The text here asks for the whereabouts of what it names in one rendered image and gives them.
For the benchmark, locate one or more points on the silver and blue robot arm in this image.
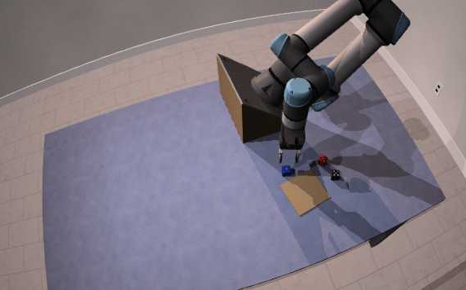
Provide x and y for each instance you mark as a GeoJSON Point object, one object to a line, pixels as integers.
{"type": "Point", "coordinates": [386, 24]}

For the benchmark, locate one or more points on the tan flat mat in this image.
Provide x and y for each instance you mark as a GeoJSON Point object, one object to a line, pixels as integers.
{"type": "Point", "coordinates": [304, 192]}

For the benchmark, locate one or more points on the red die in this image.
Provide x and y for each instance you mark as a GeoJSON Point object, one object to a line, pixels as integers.
{"type": "Point", "coordinates": [322, 160]}

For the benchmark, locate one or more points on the black die with white pips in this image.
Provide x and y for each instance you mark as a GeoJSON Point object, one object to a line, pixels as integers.
{"type": "Point", "coordinates": [335, 174]}

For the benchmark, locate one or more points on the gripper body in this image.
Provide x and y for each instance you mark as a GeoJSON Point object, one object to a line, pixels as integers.
{"type": "Point", "coordinates": [292, 134]}

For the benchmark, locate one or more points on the blue die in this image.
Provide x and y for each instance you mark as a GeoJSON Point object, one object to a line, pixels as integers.
{"type": "Point", "coordinates": [286, 170]}

